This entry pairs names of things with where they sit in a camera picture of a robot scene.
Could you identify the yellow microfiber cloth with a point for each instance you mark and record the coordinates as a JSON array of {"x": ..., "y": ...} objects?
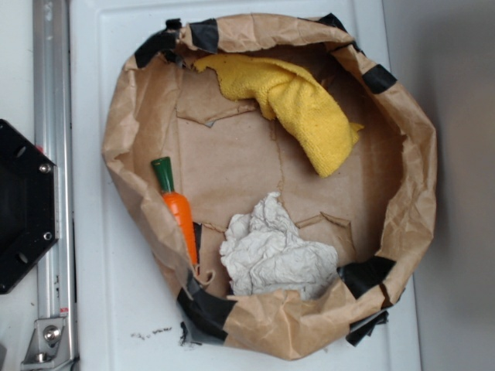
[{"x": 290, "y": 94}]

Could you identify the brown paper bag basin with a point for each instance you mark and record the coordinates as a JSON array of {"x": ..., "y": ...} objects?
[{"x": 377, "y": 209}]

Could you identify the crumpled white paper towel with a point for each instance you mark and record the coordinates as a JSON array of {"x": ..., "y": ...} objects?
[{"x": 263, "y": 253}]

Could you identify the orange toy carrot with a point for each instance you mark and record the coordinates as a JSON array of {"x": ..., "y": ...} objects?
[{"x": 177, "y": 203}]

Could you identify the aluminium extrusion rail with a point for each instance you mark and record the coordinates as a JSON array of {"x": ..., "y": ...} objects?
[{"x": 56, "y": 272}]

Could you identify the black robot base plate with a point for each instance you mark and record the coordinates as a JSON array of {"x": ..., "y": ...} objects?
[{"x": 28, "y": 206}]

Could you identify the metal corner bracket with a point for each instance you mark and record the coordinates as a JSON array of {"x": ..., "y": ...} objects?
[{"x": 49, "y": 346}]

